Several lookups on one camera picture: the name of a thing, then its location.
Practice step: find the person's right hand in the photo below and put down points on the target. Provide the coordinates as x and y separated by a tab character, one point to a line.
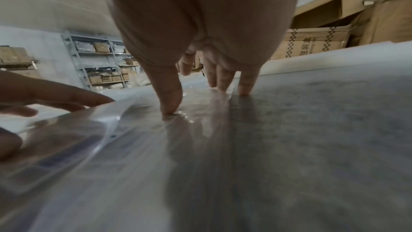
206	9

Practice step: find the person's left hand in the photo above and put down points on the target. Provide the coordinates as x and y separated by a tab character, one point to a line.
48	93

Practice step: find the stack of clear bags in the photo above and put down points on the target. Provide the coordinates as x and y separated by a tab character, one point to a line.
80	162

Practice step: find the grey metal shelf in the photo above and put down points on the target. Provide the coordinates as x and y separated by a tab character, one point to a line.
96	60

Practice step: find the cardboard box with checker pattern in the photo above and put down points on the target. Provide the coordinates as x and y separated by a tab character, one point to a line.
309	45

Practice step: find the open cardboard box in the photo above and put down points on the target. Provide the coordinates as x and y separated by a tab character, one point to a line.
322	9

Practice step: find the grey table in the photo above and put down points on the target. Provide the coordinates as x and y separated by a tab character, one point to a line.
322	136

